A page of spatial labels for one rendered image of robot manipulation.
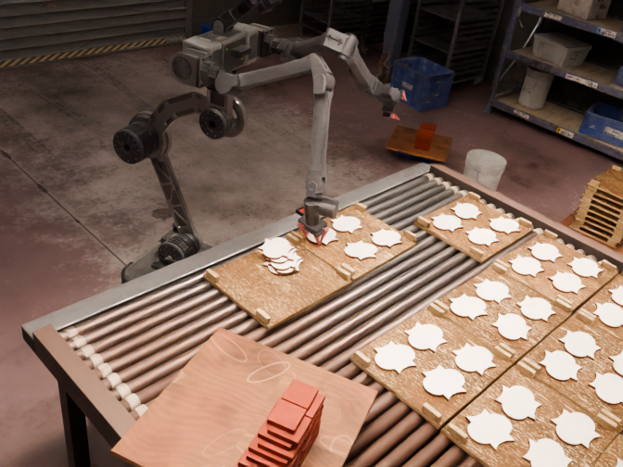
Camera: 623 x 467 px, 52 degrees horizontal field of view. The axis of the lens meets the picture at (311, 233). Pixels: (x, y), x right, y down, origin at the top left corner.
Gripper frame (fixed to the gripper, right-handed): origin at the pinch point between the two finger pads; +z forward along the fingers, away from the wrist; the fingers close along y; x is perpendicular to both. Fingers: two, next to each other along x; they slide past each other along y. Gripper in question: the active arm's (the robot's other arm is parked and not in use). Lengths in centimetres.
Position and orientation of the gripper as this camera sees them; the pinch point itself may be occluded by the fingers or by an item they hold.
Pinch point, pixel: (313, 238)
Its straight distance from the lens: 251.6
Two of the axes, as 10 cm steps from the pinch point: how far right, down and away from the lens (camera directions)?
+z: 0.4, 7.3, 6.9
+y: 7.1, 4.7, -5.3
